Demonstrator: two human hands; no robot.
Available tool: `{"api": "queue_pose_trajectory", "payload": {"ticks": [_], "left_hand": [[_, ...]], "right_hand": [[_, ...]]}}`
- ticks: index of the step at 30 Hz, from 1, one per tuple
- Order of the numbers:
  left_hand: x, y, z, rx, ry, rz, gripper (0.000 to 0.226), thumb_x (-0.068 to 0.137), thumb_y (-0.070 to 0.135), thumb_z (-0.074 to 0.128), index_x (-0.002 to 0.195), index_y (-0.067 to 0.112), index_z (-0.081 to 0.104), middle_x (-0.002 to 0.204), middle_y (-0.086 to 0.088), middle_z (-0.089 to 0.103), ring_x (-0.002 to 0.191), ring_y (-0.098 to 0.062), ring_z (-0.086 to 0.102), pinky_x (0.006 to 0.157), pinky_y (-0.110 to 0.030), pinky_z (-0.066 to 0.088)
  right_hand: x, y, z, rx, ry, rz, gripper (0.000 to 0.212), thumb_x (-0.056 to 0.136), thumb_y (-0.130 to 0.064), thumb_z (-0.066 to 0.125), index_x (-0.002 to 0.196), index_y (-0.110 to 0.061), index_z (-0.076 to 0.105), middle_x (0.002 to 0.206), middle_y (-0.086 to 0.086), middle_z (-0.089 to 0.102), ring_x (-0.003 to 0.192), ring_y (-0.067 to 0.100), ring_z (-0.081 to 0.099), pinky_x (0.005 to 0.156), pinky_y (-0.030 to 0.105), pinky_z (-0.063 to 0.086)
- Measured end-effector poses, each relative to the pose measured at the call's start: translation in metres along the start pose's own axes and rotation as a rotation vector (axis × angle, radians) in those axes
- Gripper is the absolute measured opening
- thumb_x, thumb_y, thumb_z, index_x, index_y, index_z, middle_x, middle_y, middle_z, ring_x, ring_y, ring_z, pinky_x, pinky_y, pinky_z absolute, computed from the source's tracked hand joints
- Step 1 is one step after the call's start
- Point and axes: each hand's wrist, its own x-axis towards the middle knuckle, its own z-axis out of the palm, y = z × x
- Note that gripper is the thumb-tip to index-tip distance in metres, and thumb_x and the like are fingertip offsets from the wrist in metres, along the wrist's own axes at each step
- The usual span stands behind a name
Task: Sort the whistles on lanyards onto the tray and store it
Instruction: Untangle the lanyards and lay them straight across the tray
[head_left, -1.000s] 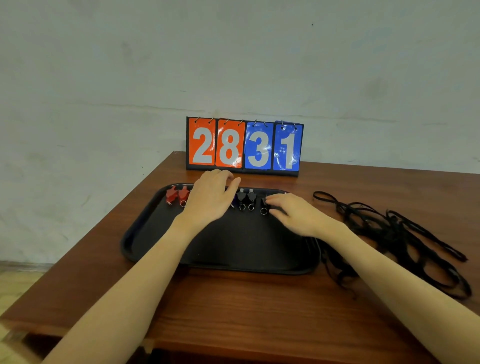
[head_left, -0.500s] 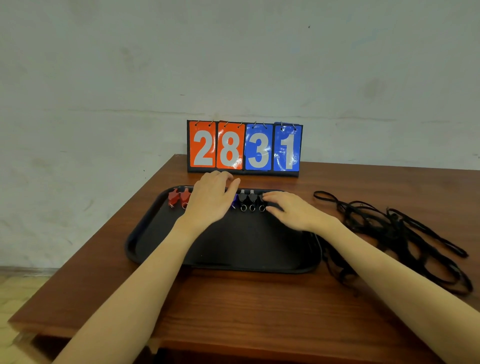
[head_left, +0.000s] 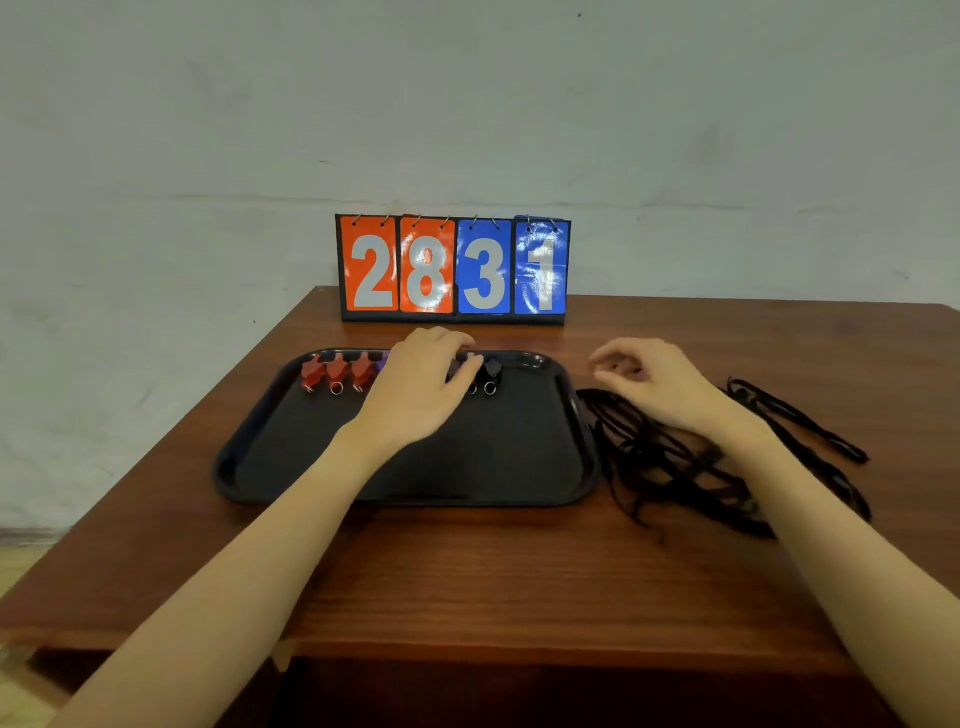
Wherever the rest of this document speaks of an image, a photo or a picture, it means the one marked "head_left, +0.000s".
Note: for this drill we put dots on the person's right hand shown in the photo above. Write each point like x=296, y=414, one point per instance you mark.
x=667, y=390

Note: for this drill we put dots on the person's left hand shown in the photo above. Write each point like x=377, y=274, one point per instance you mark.
x=412, y=397

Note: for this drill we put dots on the blue whistle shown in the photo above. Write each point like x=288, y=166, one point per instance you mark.
x=380, y=362

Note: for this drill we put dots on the black plastic tray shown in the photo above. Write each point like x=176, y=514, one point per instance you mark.
x=510, y=446

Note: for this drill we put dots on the wooden desk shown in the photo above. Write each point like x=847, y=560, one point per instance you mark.
x=585, y=697

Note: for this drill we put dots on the person's left forearm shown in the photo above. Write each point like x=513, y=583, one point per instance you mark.
x=202, y=592

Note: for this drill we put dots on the person's right forearm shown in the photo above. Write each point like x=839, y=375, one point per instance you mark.
x=847, y=562

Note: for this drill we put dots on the orange and blue flip scoreboard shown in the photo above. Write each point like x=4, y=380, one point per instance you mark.
x=454, y=266

